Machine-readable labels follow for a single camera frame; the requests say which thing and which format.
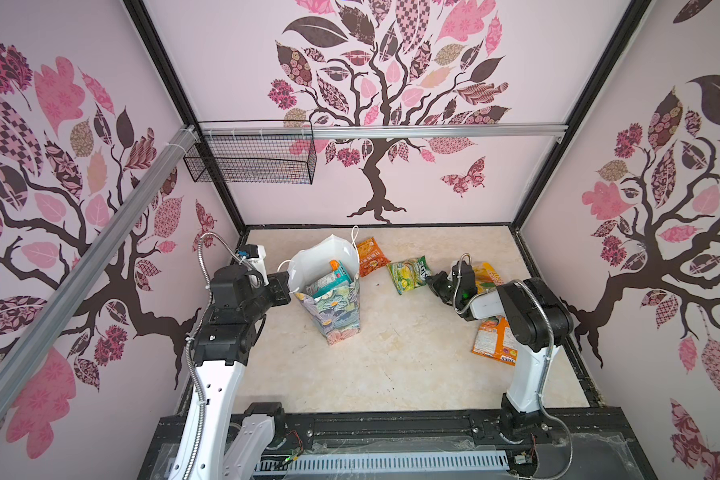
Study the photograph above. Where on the aluminium rail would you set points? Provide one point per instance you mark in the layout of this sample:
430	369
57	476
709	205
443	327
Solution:
388	132
22	361

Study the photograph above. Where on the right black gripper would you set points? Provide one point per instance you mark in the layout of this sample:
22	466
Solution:
435	285

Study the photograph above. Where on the black wire basket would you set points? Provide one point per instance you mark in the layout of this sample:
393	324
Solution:
254	151

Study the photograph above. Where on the orange snack bag right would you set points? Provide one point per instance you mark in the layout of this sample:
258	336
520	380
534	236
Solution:
495	340

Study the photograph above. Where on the light green snack bag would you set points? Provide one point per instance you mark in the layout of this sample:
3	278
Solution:
409	274

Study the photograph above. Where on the left aluminium rail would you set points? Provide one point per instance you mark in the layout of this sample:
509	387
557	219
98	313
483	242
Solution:
22	361

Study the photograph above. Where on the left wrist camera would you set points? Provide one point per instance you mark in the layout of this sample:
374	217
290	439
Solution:
255	256

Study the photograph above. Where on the patterned paper bag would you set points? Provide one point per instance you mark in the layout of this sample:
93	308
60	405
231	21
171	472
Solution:
336	314

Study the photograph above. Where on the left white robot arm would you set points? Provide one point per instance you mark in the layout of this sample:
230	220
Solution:
217	357

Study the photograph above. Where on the yellow corn snack bag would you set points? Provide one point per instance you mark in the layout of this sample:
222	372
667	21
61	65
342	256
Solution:
486	277

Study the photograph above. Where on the teal snack bag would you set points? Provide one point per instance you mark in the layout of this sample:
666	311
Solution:
328	282

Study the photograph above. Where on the white slotted cable duct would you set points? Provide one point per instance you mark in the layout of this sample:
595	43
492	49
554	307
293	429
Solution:
400	462

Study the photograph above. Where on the black base frame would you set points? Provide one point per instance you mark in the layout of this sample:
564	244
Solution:
578	443

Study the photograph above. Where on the rear aluminium rail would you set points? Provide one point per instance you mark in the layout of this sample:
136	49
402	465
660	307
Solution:
388	132

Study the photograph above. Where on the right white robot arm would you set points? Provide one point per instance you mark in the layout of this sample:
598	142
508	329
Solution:
536	321

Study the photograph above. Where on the orange chip snack bag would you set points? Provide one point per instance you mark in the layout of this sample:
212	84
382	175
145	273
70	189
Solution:
371	257

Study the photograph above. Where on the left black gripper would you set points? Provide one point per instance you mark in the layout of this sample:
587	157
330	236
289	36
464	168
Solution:
278	282

